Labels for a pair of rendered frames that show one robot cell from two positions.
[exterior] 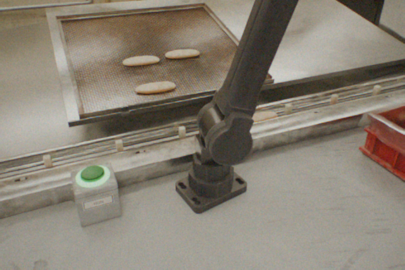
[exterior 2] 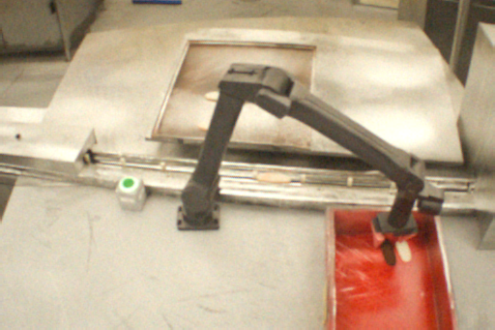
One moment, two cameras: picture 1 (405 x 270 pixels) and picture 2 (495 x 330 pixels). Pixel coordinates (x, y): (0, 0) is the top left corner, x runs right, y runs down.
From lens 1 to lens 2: 0.81 m
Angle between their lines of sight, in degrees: 28
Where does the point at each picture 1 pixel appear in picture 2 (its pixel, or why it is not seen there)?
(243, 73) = (201, 160)
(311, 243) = (222, 274)
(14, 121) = (131, 120)
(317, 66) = not seen: hidden behind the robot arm
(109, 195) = (132, 198)
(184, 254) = (154, 247)
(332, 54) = (388, 135)
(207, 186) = (186, 217)
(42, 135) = (137, 137)
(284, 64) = not seen: hidden behind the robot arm
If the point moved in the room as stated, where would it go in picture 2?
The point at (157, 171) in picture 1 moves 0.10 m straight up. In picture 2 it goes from (173, 193) to (168, 167)
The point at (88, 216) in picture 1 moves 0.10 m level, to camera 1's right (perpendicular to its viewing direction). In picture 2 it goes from (123, 204) to (147, 219)
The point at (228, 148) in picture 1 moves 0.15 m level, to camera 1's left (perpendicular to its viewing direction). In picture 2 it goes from (191, 201) to (148, 179)
